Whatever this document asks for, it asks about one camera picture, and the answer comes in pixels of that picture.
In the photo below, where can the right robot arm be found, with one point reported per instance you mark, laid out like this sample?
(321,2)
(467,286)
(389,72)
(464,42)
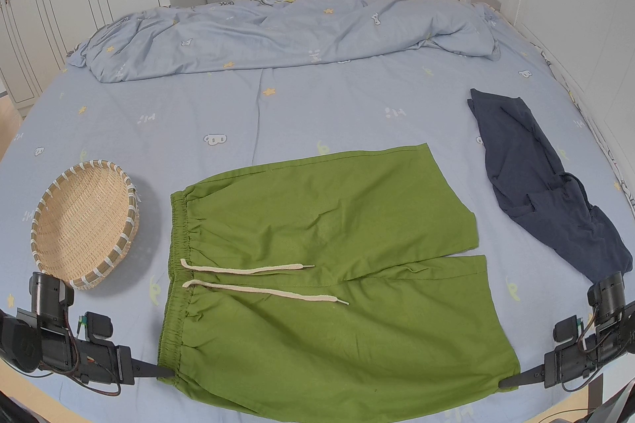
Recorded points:
(612,327)

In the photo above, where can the green shorts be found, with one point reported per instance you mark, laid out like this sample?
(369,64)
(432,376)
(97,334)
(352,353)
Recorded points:
(322,222)

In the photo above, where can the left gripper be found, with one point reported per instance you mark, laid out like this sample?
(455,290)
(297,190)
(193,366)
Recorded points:
(101,364)

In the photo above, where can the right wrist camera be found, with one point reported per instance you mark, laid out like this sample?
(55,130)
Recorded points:
(565,331)

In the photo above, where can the dark blue garment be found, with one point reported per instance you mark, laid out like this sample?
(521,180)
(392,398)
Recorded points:
(521,153)

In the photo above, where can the round woven basket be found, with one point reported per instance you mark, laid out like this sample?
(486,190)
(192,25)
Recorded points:
(79,222)

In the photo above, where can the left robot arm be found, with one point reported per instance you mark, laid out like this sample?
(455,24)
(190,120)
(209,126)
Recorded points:
(29,341)

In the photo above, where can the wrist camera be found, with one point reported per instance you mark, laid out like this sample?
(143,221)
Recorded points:
(99,326)
(565,331)

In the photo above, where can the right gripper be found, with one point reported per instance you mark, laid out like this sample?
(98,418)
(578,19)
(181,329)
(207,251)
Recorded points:
(568,366)

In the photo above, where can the pale blue quilt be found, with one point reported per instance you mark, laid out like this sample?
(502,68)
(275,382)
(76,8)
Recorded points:
(278,34)

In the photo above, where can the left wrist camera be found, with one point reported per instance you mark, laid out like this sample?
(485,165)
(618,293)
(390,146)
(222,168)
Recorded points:
(99,326)

